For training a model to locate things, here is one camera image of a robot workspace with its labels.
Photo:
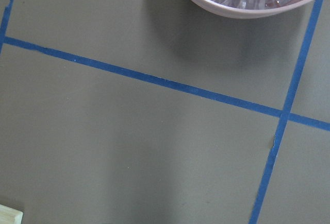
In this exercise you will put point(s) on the wooden cutting board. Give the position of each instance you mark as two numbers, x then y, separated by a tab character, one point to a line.
10	216

